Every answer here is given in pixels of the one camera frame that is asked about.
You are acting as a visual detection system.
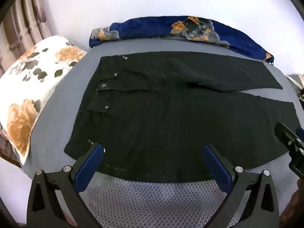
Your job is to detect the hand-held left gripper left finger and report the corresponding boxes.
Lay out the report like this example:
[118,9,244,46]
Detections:
[27,142,105,228]

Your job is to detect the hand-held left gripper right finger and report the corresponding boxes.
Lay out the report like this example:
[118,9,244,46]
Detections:
[202,144,282,228]

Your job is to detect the black pants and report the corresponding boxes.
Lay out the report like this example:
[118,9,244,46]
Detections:
[64,51,300,184]

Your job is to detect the grey mesh bed mattress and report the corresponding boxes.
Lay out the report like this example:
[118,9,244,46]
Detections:
[22,37,304,228]

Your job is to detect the white floral pillow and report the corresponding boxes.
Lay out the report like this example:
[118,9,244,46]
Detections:
[0,35,88,165]

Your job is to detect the blue floral blanket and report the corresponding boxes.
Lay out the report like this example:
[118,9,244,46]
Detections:
[89,16,275,64]

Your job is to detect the pinkish pleated curtain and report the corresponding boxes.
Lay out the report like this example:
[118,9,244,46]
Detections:
[0,0,57,76]

